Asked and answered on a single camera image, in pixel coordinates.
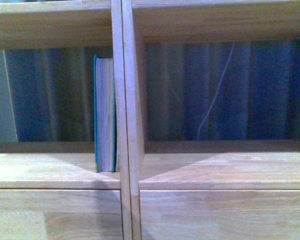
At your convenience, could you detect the upper left wooden drawer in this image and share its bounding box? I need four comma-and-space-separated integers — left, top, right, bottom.
0, 189, 123, 240

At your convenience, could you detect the left wooden shelf unit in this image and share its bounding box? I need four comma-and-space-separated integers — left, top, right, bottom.
0, 0, 133, 240

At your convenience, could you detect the dark blue curtain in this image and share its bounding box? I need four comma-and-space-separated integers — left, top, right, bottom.
0, 40, 300, 142

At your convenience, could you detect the wooden shelf unit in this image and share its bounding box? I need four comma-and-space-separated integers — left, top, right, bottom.
121, 0, 300, 240
0, 0, 133, 240

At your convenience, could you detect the thick teal cover book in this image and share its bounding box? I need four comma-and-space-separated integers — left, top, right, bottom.
93, 55, 117, 173

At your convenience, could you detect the thin white hanging cord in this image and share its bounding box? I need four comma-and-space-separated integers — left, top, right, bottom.
196, 41, 235, 141

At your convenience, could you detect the upper right wooden drawer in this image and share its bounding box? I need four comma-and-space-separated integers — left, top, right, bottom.
140, 190, 300, 240

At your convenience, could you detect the right wooden shelf unit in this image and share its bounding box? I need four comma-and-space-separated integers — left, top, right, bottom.
121, 0, 300, 240

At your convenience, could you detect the wooden drawer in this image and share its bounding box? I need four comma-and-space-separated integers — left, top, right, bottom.
0, 189, 123, 240
140, 190, 300, 240

